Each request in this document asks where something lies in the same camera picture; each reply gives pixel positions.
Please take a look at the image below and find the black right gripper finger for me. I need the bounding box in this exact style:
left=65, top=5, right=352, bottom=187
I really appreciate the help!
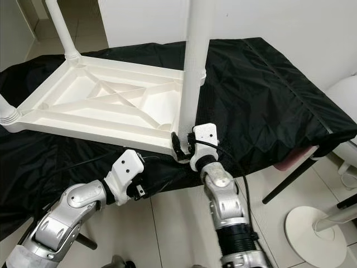
left=171, top=132, right=186, bottom=161

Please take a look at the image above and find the white plastic table top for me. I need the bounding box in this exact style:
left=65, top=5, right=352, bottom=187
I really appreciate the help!
left=3, top=53, right=193, bottom=162

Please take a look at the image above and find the black metal table leg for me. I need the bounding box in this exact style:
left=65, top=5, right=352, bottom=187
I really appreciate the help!
left=262, top=156, right=319, bottom=204
left=78, top=234, right=98, bottom=249

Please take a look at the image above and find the grey left robot foot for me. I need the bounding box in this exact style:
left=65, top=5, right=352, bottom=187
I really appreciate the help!
left=109, top=254, right=134, bottom=268

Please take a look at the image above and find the white round floor stand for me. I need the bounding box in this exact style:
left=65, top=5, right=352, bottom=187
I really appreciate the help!
left=284, top=205, right=357, bottom=266

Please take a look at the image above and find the black low rack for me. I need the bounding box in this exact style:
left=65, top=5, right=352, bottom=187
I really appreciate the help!
left=336, top=194, right=357, bottom=210

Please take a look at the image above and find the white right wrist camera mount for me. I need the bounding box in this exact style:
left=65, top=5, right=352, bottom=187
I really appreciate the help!
left=190, top=123, right=218, bottom=171

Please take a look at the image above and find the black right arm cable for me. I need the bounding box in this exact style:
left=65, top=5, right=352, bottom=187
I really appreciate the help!
left=195, top=140, right=268, bottom=257

